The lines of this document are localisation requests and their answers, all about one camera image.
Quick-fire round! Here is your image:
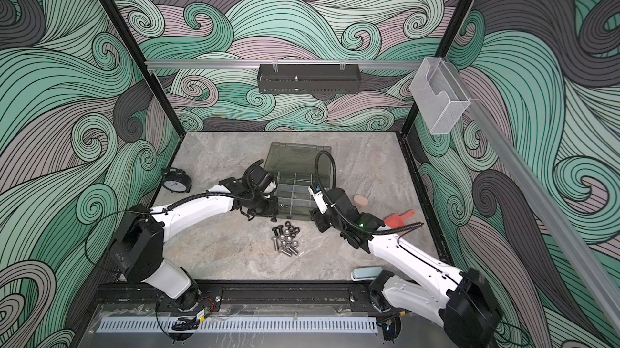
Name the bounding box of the black alarm clock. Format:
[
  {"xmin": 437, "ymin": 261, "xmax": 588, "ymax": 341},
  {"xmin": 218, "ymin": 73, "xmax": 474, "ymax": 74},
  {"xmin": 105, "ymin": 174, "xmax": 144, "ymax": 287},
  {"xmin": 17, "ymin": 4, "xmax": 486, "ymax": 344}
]
[{"xmin": 161, "ymin": 167, "xmax": 192, "ymax": 193}]

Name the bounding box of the black corner frame post left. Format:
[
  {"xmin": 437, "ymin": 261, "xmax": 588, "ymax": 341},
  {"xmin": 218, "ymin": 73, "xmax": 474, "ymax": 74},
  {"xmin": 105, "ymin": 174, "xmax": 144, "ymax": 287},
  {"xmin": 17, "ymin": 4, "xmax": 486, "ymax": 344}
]
[{"xmin": 98, "ymin": 0, "xmax": 186, "ymax": 138}]

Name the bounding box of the black corner frame post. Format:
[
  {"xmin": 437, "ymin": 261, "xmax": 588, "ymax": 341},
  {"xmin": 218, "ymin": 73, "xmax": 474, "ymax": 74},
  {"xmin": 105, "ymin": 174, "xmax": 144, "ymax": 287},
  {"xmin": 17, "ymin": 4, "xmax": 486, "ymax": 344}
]
[
  {"xmin": 401, "ymin": 0, "xmax": 474, "ymax": 137},
  {"xmin": 98, "ymin": 0, "xmax": 186, "ymax": 138}
]

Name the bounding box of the black perforated wall tray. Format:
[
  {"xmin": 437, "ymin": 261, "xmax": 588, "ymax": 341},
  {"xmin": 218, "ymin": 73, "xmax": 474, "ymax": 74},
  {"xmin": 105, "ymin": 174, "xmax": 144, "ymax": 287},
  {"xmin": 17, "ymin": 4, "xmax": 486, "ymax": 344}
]
[{"xmin": 257, "ymin": 65, "xmax": 362, "ymax": 96}]

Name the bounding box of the pile of screws and nuts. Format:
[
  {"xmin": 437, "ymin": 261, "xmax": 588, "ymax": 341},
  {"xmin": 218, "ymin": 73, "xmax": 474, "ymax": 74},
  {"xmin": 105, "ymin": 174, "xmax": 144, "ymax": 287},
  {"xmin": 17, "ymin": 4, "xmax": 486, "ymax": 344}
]
[{"xmin": 271, "ymin": 220, "xmax": 300, "ymax": 257}]

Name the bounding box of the aluminium rail wall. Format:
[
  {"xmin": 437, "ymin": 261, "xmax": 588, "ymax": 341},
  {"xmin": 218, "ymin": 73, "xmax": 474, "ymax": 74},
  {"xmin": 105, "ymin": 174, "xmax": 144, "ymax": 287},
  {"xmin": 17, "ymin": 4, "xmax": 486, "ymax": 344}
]
[
  {"xmin": 145, "ymin": 59, "xmax": 421, "ymax": 71},
  {"xmin": 442, "ymin": 59, "xmax": 620, "ymax": 339}
]

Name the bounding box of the aluminium rail back wall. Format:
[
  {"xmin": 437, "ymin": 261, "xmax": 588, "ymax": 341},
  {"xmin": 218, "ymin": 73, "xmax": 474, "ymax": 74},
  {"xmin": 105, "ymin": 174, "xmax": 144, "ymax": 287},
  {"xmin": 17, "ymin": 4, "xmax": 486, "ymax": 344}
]
[{"xmin": 145, "ymin": 59, "xmax": 421, "ymax": 71}]

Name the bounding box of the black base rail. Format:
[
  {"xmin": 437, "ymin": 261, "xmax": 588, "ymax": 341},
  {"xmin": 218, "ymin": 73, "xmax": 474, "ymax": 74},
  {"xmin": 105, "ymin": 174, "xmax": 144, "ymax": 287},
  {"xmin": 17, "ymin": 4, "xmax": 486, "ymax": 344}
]
[{"xmin": 96, "ymin": 279, "xmax": 456, "ymax": 314}]

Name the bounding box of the clear acrylic wall holder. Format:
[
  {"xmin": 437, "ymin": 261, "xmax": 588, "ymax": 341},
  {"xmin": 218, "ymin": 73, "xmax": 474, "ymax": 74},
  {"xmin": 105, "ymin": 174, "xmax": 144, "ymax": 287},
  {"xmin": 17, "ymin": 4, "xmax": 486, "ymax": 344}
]
[{"xmin": 409, "ymin": 57, "xmax": 471, "ymax": 136}]

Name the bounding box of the white slotted cable duct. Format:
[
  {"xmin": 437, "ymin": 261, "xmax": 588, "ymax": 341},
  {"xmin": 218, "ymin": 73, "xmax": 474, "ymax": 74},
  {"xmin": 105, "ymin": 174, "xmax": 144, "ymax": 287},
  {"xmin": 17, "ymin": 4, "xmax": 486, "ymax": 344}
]
[{"xmin": 96, "ymin": 317, "xmax": 379, "ymax": 334}]

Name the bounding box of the red plastic scoop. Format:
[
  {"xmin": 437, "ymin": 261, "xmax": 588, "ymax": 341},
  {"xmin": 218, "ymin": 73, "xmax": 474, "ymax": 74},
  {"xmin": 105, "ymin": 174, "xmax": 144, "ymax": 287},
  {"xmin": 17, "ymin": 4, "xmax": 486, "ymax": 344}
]
[{"xmin": 384, "ymin": 210, "xmax": 416, "ymax": 228}]

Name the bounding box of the black corner frame post right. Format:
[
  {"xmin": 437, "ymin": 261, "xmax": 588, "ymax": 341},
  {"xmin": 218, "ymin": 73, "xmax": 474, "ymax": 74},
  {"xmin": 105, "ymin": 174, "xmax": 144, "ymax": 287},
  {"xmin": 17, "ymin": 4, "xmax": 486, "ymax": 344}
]
[{"xmin": 401, "ymin": 0, "xmax": 474, "ymax": 137}]

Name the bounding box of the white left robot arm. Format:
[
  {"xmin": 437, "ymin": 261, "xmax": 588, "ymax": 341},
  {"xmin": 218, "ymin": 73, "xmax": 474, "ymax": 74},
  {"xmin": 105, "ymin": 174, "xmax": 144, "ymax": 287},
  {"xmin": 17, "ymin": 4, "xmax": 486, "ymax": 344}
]
[{"xmin": 108, "ymin": 161, "xmax": 279, "ymax": 312}]

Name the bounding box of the pale blue rectangular case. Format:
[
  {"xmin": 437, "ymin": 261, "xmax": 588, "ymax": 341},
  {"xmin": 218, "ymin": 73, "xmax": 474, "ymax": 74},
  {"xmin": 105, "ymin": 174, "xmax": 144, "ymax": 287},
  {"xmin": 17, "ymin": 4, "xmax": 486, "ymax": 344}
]
[{"xmin": 350, "ymin": 267, "xmax": 384, "ymax": 282}]

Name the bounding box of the smoky clear compartment organizer box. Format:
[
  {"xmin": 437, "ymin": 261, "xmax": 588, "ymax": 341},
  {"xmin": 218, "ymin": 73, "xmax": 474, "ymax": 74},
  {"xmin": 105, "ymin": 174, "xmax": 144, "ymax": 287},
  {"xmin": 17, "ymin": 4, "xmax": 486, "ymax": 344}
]
[{"xmin": 264, "ymin": 142, "xmax": 332, "ymax": 221}]

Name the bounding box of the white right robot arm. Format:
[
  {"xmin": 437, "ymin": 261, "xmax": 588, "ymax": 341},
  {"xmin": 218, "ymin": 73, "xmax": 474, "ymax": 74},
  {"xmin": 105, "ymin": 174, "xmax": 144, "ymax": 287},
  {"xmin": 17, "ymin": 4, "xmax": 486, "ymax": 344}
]
[{"xmin": 308, "ymin": 186, "xmax": 503, "ymax": 347}]

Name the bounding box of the aluminium rail right wall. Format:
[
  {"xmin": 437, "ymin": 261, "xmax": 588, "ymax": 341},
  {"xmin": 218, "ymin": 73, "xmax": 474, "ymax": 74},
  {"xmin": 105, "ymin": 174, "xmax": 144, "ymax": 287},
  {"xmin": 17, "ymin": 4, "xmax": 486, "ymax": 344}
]
[{"xmin": 442, "ymin": 59, "xmax": 620, "ymax": 339}]

